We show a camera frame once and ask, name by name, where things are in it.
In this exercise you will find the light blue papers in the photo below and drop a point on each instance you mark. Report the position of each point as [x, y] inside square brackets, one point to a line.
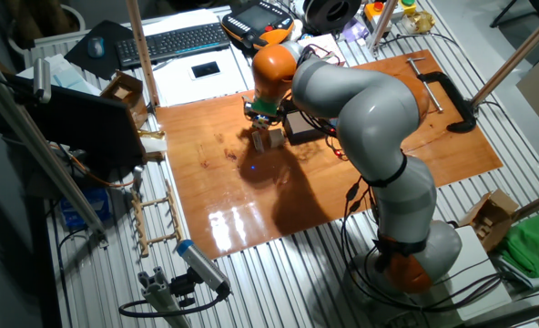
[64, 75]

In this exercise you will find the plain wooden cube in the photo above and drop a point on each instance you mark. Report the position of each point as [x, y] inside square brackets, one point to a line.
[277, 138]

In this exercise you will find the aluminium profile piece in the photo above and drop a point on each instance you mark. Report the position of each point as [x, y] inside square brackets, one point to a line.
[160, 296]

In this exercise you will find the black gift box base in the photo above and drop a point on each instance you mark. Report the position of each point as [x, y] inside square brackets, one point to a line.
[299, 130]

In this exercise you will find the wooden rack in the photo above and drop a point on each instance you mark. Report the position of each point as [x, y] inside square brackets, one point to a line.
[138, 218]

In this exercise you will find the yellow emergency stop box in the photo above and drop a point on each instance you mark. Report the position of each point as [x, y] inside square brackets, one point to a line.
[372, 10]

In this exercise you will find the colourful puzzle cube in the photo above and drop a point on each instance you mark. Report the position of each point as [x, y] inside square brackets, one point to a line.
[261, 121]

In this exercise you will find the purple plastic bag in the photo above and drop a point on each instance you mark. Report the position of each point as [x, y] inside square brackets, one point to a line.
[355, 29]

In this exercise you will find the green button box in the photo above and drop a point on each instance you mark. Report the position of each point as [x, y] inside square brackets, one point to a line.
[408, 5]

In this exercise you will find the silver camera blue cap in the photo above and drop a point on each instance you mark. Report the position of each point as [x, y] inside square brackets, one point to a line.
[201, 266]

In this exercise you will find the wooden board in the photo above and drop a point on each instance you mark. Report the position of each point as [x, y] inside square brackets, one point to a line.
[251, 205]

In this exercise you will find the black filament spool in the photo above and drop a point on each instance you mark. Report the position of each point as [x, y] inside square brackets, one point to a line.
[324, 18]

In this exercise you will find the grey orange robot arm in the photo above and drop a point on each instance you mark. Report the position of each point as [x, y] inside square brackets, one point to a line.
[369, 114]

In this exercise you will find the black mouse pad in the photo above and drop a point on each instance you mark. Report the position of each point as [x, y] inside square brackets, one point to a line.
[78, 52]

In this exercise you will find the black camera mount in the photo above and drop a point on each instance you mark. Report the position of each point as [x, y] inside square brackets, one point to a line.
[183, 287]

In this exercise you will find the white paper sheet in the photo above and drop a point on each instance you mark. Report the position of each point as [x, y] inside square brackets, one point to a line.
[224, 89]

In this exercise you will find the black screw clamp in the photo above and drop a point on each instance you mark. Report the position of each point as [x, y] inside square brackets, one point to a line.
[451, 95]

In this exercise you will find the wooden frame post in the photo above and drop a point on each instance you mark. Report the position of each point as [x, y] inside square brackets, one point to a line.
[520, 54]
[383, 23]
[142, 54]

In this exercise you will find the blue computer mouse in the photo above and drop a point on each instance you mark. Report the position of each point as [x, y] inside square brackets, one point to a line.
[96, 47]

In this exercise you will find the black keyboard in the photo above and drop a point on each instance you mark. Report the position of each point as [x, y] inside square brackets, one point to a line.
[174, 43]

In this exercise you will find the white smartphone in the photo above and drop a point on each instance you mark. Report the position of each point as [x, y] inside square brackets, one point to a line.
[205, 69]

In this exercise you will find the silver metal cylinder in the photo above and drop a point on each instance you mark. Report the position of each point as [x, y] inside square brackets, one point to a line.
[138, 178]

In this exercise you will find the white box gold ribbon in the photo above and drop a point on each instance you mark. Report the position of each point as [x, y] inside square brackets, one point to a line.
[153, 145]

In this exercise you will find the golden glass ornament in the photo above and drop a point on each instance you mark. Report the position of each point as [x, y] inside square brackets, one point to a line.
[419, 22]

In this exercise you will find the black monitor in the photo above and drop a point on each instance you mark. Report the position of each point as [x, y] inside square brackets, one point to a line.
[83, 127]

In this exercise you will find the blue packet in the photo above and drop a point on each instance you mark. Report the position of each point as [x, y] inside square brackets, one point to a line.
[87, 209]

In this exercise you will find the open cardboard box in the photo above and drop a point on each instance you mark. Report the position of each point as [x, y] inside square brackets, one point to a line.
[488, 218]
[124, 91]

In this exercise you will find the black orange teach pendant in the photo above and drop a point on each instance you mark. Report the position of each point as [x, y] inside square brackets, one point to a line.
[251, 20]

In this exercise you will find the white round bin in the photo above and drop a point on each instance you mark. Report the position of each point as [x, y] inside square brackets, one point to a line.
[79, 17]

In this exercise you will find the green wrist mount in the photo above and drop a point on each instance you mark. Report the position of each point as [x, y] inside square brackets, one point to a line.
[265, 106]

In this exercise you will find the green cloth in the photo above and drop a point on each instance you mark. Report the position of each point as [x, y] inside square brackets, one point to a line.
[533, 246]

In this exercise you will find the white base box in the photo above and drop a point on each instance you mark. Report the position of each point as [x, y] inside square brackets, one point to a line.
[479, 282]

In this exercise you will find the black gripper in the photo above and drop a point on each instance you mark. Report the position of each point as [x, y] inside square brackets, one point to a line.
[258, 111]

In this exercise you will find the aluminium frame beam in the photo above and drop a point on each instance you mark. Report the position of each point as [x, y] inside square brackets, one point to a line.
[37, 150]

